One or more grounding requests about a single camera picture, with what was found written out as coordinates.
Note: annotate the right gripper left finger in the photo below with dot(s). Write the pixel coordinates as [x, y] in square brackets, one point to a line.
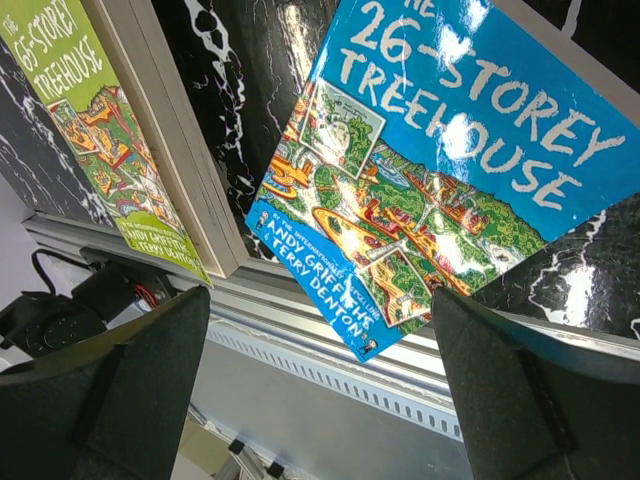
[110, 407]

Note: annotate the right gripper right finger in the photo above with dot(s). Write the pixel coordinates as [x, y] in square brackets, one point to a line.
[536, 401]

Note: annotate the lime green 65-Storey Treehouse book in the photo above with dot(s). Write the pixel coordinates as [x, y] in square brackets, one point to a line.
[105, 76]

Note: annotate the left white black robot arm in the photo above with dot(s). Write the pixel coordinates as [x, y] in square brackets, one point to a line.
[40, 322]

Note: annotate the blue 26-Storey Treehouse book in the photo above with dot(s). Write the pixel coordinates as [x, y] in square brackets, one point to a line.
[434, 144]

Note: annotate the black marble pattern mat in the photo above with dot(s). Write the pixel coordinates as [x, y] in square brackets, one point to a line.
[242, 64]

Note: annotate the white slotted cable duct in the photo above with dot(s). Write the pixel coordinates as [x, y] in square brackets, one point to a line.
[408, 403]

